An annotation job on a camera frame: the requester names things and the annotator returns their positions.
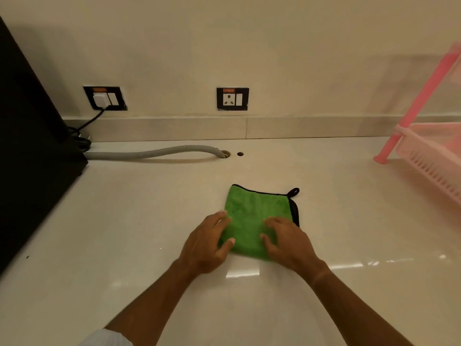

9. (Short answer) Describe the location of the person's right forearm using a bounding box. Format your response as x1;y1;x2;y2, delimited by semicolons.
305;262;415;346

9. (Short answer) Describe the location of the person's left forearm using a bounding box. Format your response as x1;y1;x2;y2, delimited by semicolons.
104;259;203;346

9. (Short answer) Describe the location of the black appliance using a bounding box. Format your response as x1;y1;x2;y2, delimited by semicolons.
0;16;89;275

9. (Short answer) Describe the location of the person's right hand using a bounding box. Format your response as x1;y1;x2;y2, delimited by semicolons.
260;216;329;282

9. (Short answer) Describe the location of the person's left hand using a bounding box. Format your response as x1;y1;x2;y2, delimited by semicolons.
178;210;236;274

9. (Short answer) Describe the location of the grey corrugated hose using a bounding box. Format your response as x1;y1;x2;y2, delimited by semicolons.
83;145;231;161

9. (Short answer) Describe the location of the black power cable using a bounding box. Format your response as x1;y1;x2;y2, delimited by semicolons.
66;107;107;152

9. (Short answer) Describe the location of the green microfibre cloth black trim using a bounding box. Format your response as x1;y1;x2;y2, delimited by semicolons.
218;184;300;261

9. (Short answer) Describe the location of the black wall socket with plug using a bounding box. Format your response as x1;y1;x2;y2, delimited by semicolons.
83;86;128;111

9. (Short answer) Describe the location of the white sleeve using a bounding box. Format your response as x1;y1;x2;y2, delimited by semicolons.
77;328;134;346

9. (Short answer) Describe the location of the black wall socket plate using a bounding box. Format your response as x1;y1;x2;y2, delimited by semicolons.
216;87;250;111

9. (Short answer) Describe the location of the pink plastic dish rack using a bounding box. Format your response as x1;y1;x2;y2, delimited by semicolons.
373;41;461;208

